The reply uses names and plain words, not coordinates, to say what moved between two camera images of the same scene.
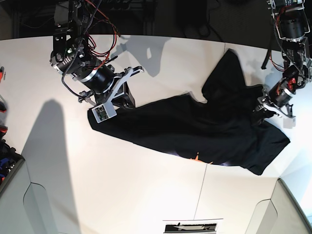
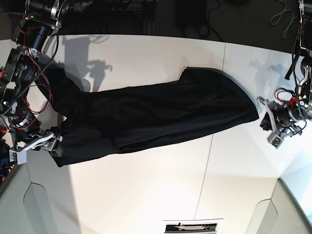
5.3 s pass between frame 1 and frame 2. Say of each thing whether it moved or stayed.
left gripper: moved
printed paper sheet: stayed
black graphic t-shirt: moved
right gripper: moved
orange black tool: stayed
